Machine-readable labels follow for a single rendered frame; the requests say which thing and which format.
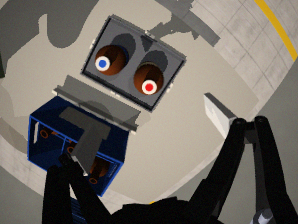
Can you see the brown bottle with white and red cap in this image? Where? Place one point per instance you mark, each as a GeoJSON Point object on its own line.
{"type": "Point", "coordinates": [150, 72]}

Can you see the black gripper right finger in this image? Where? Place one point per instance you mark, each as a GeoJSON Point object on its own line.
{"type": "Point", "coordinates": [273, 205]}

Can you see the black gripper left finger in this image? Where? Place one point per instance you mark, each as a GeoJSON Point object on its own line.
{"type": "Point", "coordinates": [57, 201]}

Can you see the blue divided crate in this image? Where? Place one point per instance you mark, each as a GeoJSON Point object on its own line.
{"type": "Point", "coordinates": [71, 121]}

